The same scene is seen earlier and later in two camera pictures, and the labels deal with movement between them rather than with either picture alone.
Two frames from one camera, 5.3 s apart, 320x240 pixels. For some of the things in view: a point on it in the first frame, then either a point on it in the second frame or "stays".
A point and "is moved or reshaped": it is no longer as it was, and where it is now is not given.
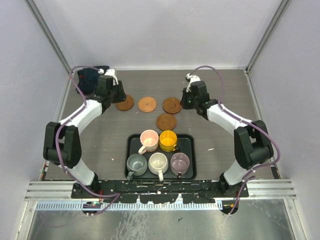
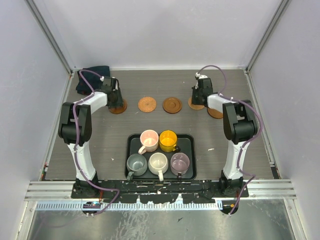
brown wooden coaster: (166, 122) is moved or reshaped
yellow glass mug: (167, 141) stays
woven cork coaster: (147, 104) stays
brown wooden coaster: (126, 105) → (119, 110)
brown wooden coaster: (172, 105) stays
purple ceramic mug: (179, 163) stays
